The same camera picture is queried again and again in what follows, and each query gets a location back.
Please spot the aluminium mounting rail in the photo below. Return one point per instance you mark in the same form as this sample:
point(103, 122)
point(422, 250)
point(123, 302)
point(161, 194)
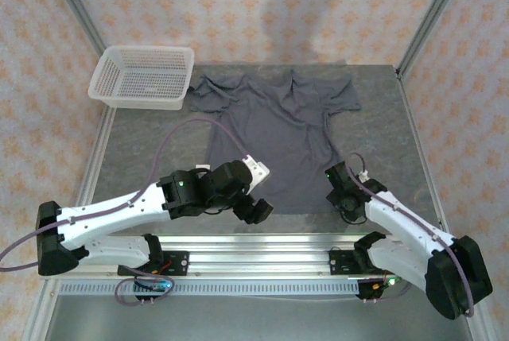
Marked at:
point(258, 255)

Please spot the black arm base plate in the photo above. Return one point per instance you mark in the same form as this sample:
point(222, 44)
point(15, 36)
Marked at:
point(179, 263)
point(340, 263)

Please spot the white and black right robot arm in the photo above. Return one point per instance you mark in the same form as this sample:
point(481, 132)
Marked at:
point(405, 222)

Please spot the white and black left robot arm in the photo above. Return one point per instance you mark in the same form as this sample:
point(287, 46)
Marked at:
point(111, 214)

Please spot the small black controller board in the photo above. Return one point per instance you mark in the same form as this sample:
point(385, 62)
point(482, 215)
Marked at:
point(378, 287)
point(153, 287)

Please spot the aluminium frame post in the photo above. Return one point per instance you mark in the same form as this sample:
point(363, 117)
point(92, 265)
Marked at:
point(79, 7)
point(436, 7)

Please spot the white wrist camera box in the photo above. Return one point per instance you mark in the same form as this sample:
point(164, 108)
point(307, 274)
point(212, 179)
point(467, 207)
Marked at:
point(258, 172)
point(364, 177)

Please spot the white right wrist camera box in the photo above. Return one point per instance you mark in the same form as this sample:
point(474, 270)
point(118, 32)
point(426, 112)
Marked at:
point(364, 177)

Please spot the aluminium table side rail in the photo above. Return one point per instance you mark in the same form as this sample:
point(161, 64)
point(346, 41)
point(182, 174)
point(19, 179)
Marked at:
point(104, 126)
point(413, 118)

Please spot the white perforated plastic basket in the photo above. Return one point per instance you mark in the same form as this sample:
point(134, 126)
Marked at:
point(143, 74)

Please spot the grey t-shirt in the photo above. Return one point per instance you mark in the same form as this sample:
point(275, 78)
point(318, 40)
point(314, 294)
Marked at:
point(270, 126)

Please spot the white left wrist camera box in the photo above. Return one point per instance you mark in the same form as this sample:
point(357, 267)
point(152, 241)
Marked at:
point(258, 172)

